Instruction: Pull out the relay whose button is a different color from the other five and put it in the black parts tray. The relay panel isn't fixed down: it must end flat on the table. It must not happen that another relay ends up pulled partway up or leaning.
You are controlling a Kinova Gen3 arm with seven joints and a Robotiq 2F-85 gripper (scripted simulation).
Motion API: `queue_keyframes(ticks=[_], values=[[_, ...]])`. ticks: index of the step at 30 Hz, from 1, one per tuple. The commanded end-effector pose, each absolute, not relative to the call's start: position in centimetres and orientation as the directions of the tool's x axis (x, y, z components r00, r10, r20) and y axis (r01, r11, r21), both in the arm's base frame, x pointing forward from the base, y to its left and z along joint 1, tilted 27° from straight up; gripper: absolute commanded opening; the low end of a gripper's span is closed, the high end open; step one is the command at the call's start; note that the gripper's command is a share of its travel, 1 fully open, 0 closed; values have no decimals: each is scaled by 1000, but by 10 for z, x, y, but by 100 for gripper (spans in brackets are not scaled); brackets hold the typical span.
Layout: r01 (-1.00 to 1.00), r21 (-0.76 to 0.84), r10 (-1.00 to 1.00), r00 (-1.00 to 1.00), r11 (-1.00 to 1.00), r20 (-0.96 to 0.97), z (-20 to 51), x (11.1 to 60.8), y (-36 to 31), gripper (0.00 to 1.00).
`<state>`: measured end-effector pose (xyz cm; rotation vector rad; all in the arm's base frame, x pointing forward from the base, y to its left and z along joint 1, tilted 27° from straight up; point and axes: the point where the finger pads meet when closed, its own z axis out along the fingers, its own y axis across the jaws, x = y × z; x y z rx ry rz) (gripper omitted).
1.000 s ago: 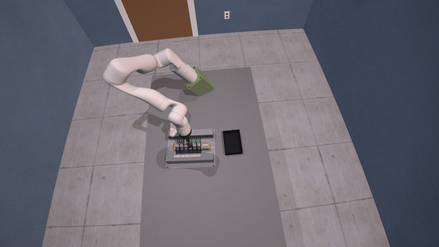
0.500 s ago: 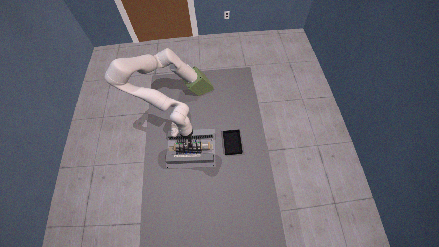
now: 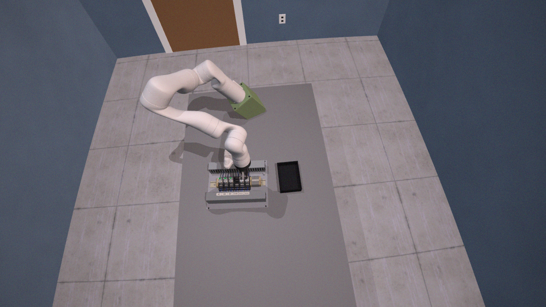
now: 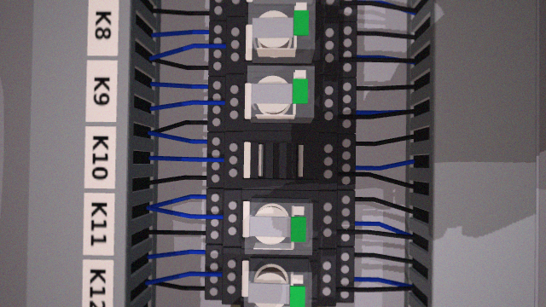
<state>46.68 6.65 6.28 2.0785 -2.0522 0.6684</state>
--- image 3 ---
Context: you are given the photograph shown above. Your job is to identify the grey relay panel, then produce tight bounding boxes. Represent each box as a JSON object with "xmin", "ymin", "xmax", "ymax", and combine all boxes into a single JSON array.
[{"xmin": 206, "ymin": 160, "xmax": 268, "ymax": 210}]

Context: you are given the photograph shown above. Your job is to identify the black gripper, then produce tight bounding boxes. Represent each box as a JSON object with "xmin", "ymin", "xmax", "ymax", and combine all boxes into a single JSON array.
[{"xmin": 235, "ymin": 160, "xmax": 251, "ymax": 180}]

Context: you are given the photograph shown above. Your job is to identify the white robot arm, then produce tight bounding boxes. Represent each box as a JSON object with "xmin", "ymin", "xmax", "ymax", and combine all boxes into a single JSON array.
[{"xmin": 140, "ymin": 60, "xmax": 250, "ymax": 169}]

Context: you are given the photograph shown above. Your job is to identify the black rectangular tray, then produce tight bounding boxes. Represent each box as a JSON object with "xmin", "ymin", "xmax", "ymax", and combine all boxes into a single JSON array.
[{"xmin": 277, "ymin": 161, "xmax": 302, "ymax": 193}]

